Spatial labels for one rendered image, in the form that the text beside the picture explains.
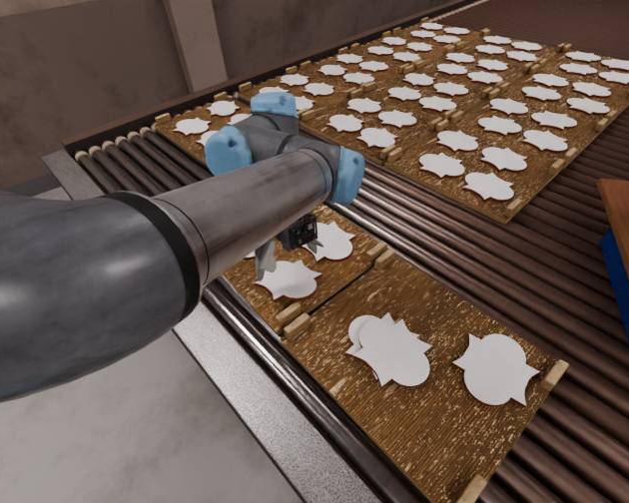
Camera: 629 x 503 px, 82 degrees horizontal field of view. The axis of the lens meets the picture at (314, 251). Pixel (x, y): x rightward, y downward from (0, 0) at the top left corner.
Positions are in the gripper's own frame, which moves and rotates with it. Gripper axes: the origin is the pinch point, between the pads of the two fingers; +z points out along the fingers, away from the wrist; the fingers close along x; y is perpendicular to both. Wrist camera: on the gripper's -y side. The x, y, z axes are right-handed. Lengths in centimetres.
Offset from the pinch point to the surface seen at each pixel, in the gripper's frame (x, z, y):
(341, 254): 14.5, 3.2, 1.8
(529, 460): 9, 16, 52
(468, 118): 97, -9, -18
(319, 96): 71, -16, -72
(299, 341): -7.1, 8.7, 12.6
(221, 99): 38, -17, -99
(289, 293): -3.3, 3.2, 4.8
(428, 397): 3.6, 11.4, 36.1
